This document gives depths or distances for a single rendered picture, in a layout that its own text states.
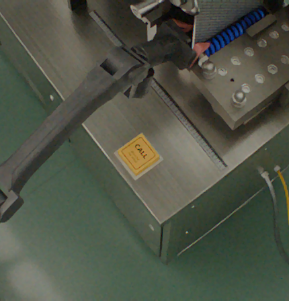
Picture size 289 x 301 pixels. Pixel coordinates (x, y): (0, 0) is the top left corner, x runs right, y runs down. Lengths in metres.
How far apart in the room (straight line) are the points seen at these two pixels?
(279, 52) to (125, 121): 0.42
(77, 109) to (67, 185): 1.25
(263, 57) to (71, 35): 0.51
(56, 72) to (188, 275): 1.05
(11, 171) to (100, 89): 0.24
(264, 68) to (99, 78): 0.43
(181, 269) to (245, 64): 1.09
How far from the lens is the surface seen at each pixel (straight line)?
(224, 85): 1.68
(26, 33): 1.91
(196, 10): 1.52
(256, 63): 1.71
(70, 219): 2.65
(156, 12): 1.63
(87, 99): 1.45
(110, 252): 2.61
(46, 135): 1.44
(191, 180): 1.74
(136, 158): 1.72
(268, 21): 1.75
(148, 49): 1.52
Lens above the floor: 2.57
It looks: 72 degrees down
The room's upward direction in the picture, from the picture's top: 2 degrees counter-clockwise
